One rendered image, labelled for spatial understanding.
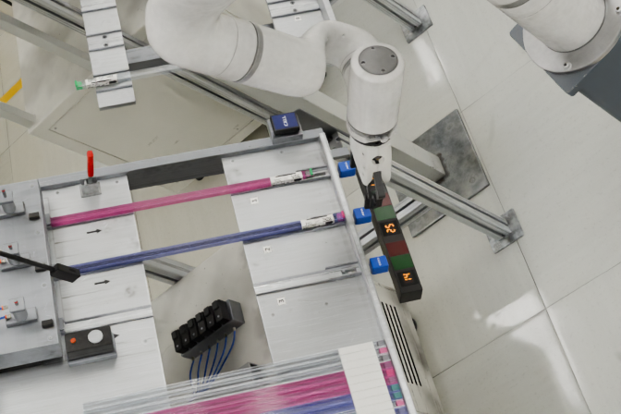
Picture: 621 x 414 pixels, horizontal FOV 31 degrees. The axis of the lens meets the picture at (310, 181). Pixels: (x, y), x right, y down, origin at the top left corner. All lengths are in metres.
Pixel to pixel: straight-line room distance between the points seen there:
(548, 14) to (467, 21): 1.25
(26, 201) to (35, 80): 1.24
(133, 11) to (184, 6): 1.53
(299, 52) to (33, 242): 0.63
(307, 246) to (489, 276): 0.80
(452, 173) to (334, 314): 0.99
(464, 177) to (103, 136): 1.05
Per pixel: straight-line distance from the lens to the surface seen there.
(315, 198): 2.06
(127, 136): 3.23
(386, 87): 1.70
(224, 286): 2.36
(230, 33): 1.55
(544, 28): 1.81
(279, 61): 1.60
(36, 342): 1.87
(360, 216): 2.02
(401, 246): 2.02
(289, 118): 2.12
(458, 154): 2.85
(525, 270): 2.65
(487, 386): 2.64
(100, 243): 2.03
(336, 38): 1.76
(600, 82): 1.91
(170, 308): 2.47
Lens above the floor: 2.18
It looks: 43 degrees down
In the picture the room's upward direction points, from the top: 65 degrees counter-clockwise
